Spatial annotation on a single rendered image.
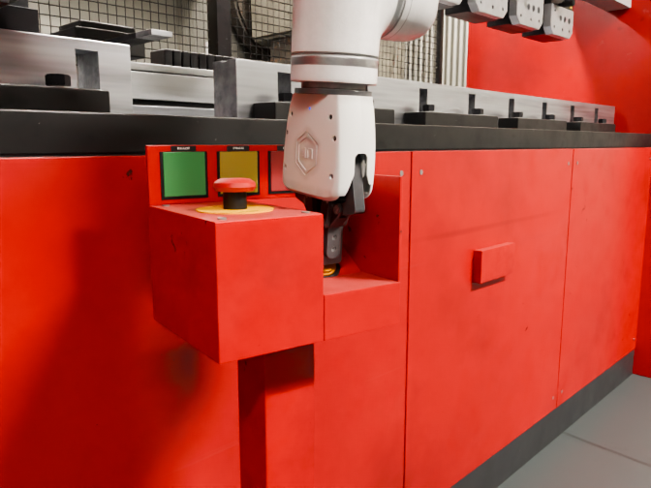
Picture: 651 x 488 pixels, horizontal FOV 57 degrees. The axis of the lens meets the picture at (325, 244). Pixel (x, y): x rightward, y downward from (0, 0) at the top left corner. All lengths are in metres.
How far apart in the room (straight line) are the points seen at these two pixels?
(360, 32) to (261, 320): 0.27
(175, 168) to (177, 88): 0.58
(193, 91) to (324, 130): 0.68
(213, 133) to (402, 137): 0.40
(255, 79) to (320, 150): 0.43
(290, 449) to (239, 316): 0.19
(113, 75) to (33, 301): 0.32
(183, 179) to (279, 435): 0.28
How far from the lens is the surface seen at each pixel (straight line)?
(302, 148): 0.60
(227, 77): 0.99
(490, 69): 2.66
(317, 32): 0.57
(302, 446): 0.66
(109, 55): 0.86
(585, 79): 2.50
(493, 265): 1.35
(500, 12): 1.60
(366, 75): 0.58
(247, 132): 0.82
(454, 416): 1.37
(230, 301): 0.51
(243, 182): 0.55
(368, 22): 0.58
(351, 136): 0.56
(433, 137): 1.15
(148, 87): 1.17
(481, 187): 1.31
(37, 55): 0.82
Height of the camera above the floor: 0.84
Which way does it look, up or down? 9 degrees down
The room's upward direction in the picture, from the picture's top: straight up
